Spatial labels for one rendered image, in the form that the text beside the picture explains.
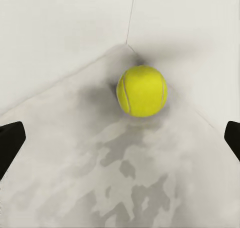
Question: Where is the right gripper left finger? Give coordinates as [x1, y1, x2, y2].
[0, 121, 26, 181]

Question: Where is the tennis ball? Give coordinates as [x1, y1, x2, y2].
[116, 65, 168, 117]

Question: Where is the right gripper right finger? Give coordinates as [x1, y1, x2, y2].
[223, 120, 240, 161]

